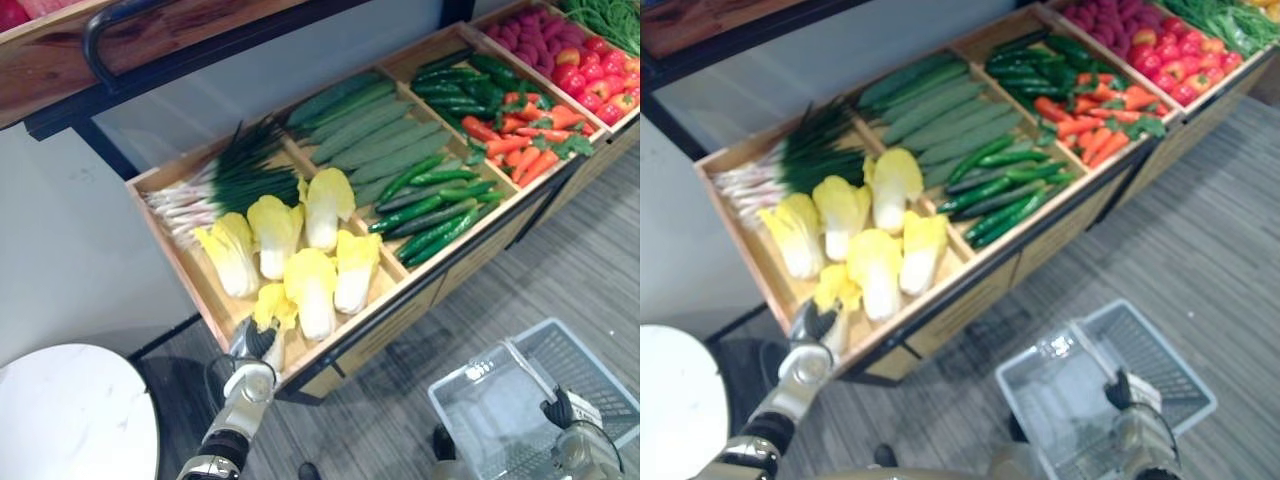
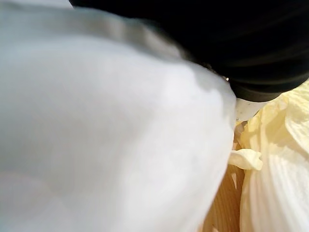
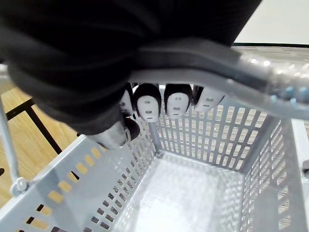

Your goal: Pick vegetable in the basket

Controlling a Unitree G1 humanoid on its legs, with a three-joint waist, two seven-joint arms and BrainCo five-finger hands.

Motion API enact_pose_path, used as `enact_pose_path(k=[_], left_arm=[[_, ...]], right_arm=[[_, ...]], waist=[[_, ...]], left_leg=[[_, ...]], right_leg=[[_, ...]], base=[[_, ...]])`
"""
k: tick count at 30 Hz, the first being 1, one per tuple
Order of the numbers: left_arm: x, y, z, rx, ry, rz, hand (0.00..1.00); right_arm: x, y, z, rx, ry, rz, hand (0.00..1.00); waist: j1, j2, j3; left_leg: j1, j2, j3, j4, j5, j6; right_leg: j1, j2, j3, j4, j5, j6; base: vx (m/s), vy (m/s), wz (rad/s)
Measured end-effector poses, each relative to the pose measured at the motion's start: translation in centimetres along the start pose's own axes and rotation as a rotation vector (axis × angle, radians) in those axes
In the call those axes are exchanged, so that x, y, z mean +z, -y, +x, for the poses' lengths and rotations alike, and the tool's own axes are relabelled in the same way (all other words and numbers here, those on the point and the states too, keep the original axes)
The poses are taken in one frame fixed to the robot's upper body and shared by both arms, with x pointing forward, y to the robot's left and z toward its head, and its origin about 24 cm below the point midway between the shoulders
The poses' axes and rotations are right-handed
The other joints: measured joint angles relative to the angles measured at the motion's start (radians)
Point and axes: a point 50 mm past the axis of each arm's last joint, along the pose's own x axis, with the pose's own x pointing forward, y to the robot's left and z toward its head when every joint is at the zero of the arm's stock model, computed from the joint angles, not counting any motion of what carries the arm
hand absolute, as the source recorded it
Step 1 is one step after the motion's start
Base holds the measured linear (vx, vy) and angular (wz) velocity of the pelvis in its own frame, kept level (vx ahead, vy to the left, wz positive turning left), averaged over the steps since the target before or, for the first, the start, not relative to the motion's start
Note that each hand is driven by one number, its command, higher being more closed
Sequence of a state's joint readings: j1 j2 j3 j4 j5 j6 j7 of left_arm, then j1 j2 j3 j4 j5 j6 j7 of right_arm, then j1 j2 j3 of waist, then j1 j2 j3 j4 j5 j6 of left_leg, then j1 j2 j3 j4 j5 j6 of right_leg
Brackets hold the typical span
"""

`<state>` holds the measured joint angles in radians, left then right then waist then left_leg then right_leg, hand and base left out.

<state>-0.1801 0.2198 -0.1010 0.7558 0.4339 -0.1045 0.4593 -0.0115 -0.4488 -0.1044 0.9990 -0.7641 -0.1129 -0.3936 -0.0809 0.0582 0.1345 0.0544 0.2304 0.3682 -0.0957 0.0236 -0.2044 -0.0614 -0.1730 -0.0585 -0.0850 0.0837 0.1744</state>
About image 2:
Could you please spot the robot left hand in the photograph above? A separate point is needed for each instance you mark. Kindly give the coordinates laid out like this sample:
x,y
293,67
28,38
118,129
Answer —
x,y
243,36

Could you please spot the pale yellow napa cabbage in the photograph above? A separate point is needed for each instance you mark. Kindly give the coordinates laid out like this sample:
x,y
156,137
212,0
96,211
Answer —
x,y
277,157

